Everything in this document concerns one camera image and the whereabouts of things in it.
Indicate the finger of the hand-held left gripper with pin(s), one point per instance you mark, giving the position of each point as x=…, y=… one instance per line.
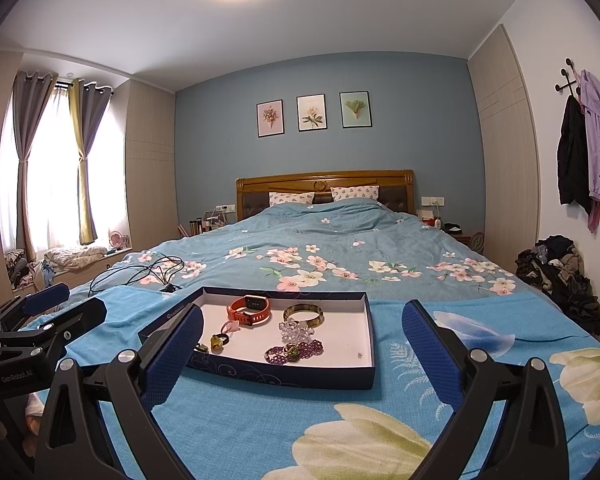
x=45, y=296
x=80, y=316

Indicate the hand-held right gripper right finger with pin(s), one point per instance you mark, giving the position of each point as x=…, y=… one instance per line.
x=430, y=355

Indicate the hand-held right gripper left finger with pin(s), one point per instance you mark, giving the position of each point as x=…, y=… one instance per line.
x=177, y=350

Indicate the orange smartwatch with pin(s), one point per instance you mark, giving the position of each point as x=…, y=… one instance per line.
x=255, y=305

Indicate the dark blue cardboard box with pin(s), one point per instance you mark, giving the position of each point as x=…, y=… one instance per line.
x=280, y=372

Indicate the amber bangle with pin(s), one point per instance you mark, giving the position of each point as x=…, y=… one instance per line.
x=302, y=306

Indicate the blue cloth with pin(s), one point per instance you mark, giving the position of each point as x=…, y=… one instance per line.
x=47, y=272

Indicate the pile of patterned clothes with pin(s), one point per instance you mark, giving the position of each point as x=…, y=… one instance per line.
x=19, y=270

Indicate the pink knit clothing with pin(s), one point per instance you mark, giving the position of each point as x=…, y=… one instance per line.
x=34, y=412

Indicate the pile of light laundry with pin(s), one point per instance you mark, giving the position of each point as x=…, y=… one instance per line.
x=75, y=257

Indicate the window seat cabinet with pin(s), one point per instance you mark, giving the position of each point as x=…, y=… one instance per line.
x=105, y=262

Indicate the pink desk fan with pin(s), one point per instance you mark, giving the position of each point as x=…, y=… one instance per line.
x=116, y=241

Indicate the white sheer curtain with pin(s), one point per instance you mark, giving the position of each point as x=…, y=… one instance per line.
x=55, y=185

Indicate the grey and yellow curtain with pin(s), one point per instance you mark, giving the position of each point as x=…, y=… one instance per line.
x=87, y=185

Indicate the blue floral towel blanket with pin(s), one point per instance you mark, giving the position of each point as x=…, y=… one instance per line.
x=280, y=420

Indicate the group of bedside cosmetics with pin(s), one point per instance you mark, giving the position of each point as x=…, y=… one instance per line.
x=205, y=224

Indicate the black pouch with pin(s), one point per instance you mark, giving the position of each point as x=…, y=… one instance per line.
x=452, y=227

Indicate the pile of dark clothes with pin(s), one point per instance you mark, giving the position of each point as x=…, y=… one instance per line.
x=570, y=285

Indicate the blue floral duvet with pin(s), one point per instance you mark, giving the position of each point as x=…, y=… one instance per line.
x=330, y=230

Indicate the spotted white pillow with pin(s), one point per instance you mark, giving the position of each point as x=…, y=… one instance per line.
x=355, y=193
x=291, y=199

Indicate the wooden headboard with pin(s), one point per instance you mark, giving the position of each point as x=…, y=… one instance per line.
x=325, y=179

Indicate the black jacket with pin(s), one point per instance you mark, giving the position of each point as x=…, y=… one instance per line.
x=572, y=160

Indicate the framed pink flower picture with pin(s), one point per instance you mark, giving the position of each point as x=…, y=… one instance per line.
x=270, y=118

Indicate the framed green leaf picture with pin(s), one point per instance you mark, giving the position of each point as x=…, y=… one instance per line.
x=355, y=109

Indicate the framed white flower picture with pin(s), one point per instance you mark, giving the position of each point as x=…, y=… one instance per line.
x=311, y=113

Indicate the white wall socket panel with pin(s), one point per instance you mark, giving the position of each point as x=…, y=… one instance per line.
x=225, y=207
x=432, y=201

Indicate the black wall coat rack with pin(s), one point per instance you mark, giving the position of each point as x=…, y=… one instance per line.
x=570, y=80

